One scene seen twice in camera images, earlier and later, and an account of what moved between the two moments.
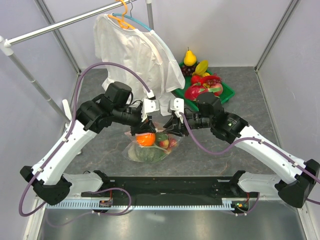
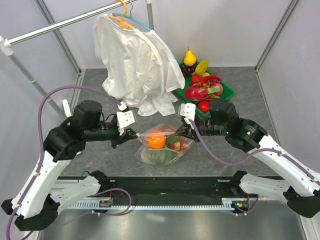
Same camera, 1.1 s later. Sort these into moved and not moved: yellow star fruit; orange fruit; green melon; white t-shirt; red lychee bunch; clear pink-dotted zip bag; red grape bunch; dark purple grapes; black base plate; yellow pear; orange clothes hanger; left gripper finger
Moved: red lychee bunch; left gripper finger; orange fruit; clear pink-dotted zip bag; green melon
Not moved: dark purple grapes; white t-shirt; orange clothes hanger; yellow star fruit; red grape bunch; yellow pear; black base plate
